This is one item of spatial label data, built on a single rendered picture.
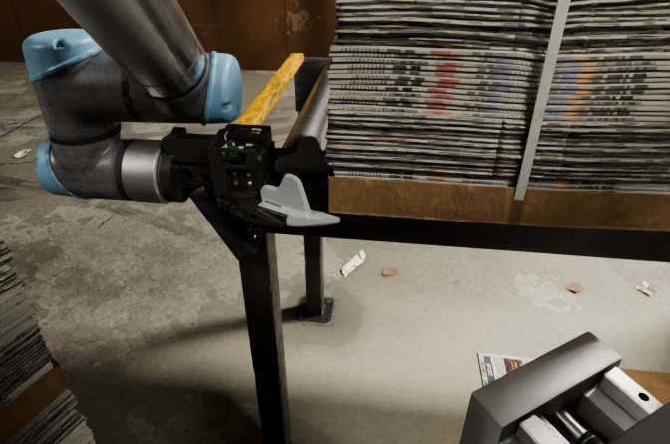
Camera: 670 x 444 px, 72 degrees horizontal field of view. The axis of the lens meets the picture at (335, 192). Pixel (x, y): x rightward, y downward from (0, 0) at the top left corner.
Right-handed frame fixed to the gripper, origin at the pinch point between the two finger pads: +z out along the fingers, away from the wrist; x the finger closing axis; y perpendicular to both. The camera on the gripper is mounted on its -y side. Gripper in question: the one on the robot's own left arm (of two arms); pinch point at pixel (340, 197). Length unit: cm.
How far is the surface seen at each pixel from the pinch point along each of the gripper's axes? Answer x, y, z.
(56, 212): 106, -79, -133
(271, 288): 8.9, -23.2, -11.9
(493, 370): 44, -79, 38
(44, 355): -15.3, -13.3, -30.9
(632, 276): 91, -79, 94
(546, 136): -5.3, 10.9, 19.3
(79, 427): -14.7, -27.1, -31.2
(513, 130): -5.4, 11.4, 16.3
